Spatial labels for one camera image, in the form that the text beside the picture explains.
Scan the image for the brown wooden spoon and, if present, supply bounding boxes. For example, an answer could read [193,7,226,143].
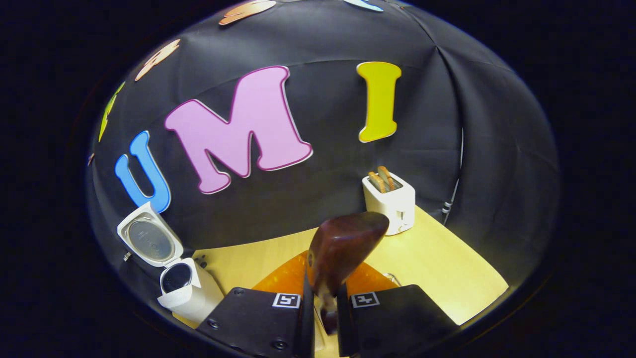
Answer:
[306,211,390,335]

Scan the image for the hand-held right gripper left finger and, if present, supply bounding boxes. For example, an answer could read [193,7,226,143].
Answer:
[196,250,316,358]

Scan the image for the white rice cooker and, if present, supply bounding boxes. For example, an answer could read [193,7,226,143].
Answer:
[117,201,225,325]

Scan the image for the white toaster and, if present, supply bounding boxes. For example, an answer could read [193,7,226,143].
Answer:
[362,172,415,236]

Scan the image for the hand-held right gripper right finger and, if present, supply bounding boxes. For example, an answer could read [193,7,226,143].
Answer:
[336,261,460,358]

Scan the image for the black backdrop cloth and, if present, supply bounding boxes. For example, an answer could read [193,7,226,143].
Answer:
[87,0,562,299]

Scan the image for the grey power cable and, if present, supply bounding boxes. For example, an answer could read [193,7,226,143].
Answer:
[442,128,465,225]

